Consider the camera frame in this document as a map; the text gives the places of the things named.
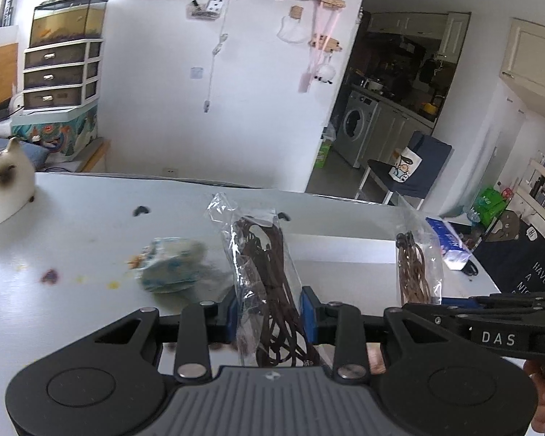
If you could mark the black printed mat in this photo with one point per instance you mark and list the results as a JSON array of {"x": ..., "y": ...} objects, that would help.
[{"x": 517, "y": 254}]

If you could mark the wooden board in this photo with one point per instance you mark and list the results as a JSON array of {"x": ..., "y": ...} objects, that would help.
[{"x": 95, "y": 156}]

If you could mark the white cloud-shaped hanging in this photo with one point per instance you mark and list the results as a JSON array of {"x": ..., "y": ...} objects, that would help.
[{"x": 293, "y": 27}]

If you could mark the white sheep plush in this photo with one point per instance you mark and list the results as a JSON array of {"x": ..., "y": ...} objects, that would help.
[{"x": 324, "y": 73}]

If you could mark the green plastic bag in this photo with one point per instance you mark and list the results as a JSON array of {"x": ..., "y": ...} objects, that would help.
[{"x": 488, "y": 204}]

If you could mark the wooden hanging ornament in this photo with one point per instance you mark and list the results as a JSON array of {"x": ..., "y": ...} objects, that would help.
[{"x": 325, "y": 43}]

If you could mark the white plastic drawer unit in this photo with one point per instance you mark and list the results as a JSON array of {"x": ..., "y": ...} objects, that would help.
[{"x": 61, "y": 75}]

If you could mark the white shallow cardboard box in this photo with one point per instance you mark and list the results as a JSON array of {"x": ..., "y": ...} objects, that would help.
[{"x": 345, "y": 272}]

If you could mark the small black object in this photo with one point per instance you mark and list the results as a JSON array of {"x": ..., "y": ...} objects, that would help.
[{"x": 471, "y": 269}]

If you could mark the small white wall plate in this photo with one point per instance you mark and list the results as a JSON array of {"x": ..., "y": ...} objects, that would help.
[{"x": 195, "y": 73}]

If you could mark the white cartoon printed bag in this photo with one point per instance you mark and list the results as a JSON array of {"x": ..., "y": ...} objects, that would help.
[{"x": 406, "y": 166}]

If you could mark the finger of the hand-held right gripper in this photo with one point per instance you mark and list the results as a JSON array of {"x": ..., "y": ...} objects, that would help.
[{"x": 458, "y": 311}]

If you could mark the blue tissue pack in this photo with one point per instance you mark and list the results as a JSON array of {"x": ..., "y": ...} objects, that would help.
[{"x": 449, "y": 240}]

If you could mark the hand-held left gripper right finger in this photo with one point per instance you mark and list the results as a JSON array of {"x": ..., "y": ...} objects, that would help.
[{"x": 307, "y": 315}]

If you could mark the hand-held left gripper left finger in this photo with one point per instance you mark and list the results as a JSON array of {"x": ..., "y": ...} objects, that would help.
[{"x": 230, "y": 322}]

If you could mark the blue patterned mattress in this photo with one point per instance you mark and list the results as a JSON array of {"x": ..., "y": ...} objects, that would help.
[{"x": 38, "y": 156}]

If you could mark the green packet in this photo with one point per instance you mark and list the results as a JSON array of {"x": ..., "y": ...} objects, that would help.
[{"x": 323, "y": 154}]

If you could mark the colourful printed box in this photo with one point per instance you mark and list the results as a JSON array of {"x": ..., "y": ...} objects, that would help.
[{"x": 59, "y": 134}]

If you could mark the pale printed packet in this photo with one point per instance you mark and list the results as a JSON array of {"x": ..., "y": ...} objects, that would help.
[{"x": 172, "y": 265}]

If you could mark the glass fish tank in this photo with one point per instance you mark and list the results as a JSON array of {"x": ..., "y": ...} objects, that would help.
[{"x": 68, "y": 20}]

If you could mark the navy folding chair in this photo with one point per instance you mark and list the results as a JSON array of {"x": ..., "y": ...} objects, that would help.
[{"x": 436, "y": 163}]

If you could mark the cat-shaped ceramic jar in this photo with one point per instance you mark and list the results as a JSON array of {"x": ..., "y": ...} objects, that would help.
[{"x": 4, "y": 186}]

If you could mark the grey washing machine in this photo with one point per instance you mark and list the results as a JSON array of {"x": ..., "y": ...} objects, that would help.
[{"x": 356, "y": 129}]

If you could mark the cream wall cabinet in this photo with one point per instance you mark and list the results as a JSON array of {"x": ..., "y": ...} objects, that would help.
[{"x": 533, "y": 57}]

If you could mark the wall holder with playing cards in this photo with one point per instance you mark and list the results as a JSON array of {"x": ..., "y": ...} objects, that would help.
[{"x": 206, "y": 8}]

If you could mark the yellow kitchen item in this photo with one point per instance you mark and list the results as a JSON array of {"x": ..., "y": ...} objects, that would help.
[{"x": 430, "y": 108}]

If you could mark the kitchen upper cabinets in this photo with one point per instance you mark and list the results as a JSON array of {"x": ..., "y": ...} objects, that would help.
[{"x": 413, "y": 27}]

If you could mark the wooden hook rack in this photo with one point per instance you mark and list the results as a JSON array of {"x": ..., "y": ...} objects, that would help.
[{"x": 334, "y": 2}]

